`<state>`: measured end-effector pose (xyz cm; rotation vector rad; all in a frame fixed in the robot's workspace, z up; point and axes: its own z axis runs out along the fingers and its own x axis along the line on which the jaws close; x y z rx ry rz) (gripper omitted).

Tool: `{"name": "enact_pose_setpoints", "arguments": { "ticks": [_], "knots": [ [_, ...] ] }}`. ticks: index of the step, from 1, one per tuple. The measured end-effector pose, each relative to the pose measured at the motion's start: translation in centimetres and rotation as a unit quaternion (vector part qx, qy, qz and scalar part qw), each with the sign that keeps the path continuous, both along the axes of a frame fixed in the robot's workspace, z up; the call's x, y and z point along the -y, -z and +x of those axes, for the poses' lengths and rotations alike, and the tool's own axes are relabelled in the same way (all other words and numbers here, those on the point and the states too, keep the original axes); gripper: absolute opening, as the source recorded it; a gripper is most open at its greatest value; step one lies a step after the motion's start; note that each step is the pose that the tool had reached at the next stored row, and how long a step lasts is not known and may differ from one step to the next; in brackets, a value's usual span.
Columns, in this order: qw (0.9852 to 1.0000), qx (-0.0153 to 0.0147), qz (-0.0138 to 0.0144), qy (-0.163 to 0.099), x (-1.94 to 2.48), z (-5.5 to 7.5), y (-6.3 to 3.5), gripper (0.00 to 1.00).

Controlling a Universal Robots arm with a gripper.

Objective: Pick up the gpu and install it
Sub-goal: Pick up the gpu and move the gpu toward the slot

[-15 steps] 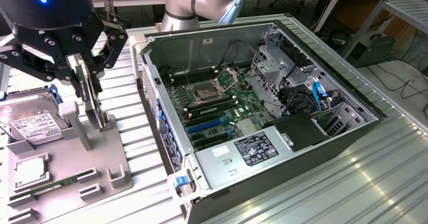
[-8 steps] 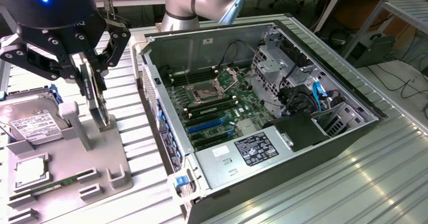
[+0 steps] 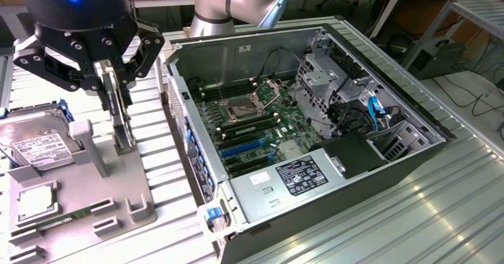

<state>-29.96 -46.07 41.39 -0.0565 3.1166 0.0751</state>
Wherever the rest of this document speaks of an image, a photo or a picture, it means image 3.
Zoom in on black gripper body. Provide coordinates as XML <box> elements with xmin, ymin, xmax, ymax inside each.
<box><xmin>10</xmin><ymin>0</ymin><xmax>138</xmax><ymax>61</ymax></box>

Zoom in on green graphics card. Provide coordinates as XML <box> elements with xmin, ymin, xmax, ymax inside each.
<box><xmin>98</xmin><ymin>60</ymin><xmax>137</xmax><ymax>156</ymax></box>

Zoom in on blue plastic disk carrier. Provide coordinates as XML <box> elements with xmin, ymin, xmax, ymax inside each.
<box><xmin>0</xmin><ymin>97</ymin><xmax>76</xmax><ymax>123</ymax></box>

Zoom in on metal socket locking lever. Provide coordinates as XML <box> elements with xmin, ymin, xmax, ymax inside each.
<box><xmin>216</xmin><ymin>76</ymin><xmax>228</xmax><ymax>104</ymax></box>

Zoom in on black RAM slot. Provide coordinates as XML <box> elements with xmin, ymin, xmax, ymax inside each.
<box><xmin>216</xmin><ymin>113</ymin><xmax>276</xmax><ymax>128</ymax></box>
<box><xmin>198</xmin><ymin>82</ymin><xmax>257</xmax><ymax>96</ymax></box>
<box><xmin>218</xmin><ymin>116</ymin><xmax>278</xmax><ymax>131</ymax></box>
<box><xmin>200</xmin><ymin>86</ymin><xmax>258</xmax><ymax>100</ymax></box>

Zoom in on silver hard disk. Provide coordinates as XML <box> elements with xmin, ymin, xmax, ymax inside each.
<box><xmin>0</xmin><ymin>110</ymin><xmax>77</xmax><ymax>171</ymax></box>

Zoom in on CPU socket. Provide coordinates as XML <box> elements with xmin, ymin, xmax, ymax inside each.
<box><xmin>222</xmin><ymin>96</ymin><xmax>264</xmax><ymax>120</ymax></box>

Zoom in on metal socket cover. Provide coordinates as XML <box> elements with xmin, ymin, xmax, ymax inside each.
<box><xmin>250</xmin><ymin>79</ymin><xmax>288</xmax><ymax>105</ymax></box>

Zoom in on installed RAM stick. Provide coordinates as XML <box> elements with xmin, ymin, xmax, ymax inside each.
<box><xmin>222</xmin><ymin>122</ymin><xmax>278</xmax><ymax>137</ymax></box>

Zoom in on blue expansion slot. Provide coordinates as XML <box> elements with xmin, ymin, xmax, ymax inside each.
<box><xmin>222</xmin><ymin>147</ymin><xmax>272</xmax><ymax>159</ymax></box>
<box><xmin>218</xmin><ymin>139</ymin><xmax>264</xmax><ymax>154</ymax></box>

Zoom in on grey parts rack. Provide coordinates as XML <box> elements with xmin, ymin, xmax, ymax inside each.
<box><xmin>0</xmin><ymin>119</ymin><xmax>158</xmax><ymax>264</ymax></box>

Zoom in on green motherboard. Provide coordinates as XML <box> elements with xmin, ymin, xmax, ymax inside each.
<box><xmin>188</xmin><ymin>76</ymin><xmax>329</xmax><ymax>178</ymax></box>

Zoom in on perforated metal drive cage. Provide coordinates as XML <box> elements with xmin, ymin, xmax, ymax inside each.
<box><xmin>293</xmin><ymin>53</ymin><xmax>344</xmax><ymax>120</ymax></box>

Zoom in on long black expansion slot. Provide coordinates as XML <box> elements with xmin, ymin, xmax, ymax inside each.
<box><xmin>226</xmin><ymin>155</ymin><xmax>273</xmax><ymax>168</ymax></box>
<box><xmin>229</xmin><ymin>161</ymin><xmax>277</xmax><ymax>175</ymax></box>

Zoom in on silver CPU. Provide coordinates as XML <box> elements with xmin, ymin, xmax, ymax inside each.
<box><xmin>17</xmin><ymin>186</ymin><xmax>57</xmax><ymax>217</ymax></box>

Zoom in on silver chipset heat sink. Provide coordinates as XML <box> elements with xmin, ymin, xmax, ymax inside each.
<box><xmin>277</xmin><ymin>141</ymin><xmax>306</xmax><ymax>159</ymax></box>

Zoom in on green loose RAM stick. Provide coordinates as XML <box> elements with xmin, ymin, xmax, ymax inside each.
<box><xmin>9</xmin><ymin>200</ymin><xmax>113</xmax><ymax>238</ymax></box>

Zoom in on grey power supply unit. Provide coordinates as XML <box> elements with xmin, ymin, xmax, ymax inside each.
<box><xmin>229</xmin><ymin>149</ymin><xmax>349</xmax><ymax>225</ymax></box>

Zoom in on black plastic shroud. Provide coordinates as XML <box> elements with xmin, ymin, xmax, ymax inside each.
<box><xmin>309</xmin><ymin>132</ymin><xmax>389</xmax><ymax>180</ymax></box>

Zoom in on round black device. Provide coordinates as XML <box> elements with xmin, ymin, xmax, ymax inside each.
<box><xmin>388</xmin><ymin>33</ymin><xmax>413</xmax><ymax>54</ymax></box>

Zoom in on metal disk bay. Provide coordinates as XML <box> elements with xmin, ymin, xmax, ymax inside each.
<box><xmin>365</xmin><ymin>119</ymin><xmax>432</xmax><ymax>162</ymax></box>

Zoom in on black box device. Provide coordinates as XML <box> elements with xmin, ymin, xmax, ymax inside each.
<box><xmin>409</xmin><ymin>38</ymin><xmax>468</xmax><ymax>80</ymax></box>

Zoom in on black open PC case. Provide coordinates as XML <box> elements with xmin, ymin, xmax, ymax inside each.
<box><xmin>154</xmin><ymin>15</ymin><xmax>457</xmax><ymax>264</ymax></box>

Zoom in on metal slat shelf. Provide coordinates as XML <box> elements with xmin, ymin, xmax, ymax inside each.
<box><xmin>401</xmin><ymin>0</ymin><xmax>504</xmax><ymax>70</ymax></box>

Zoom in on black looped wire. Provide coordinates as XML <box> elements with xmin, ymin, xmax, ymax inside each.
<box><xmin>254</xmin><ymin>47</ymin><xmax>304</xmax><ymax>80</ymax></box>

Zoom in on black wire bundle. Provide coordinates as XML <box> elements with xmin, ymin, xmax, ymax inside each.
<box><xmin>325</xmin><ymin>100</ymin><xmax>377</xmax><ymax>136</ymax></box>

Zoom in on blue wire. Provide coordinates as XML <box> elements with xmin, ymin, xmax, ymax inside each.
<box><xmin>366</xmin><ymin>96</ymin><xmax>381</xmax><ymax>132</ymax></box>

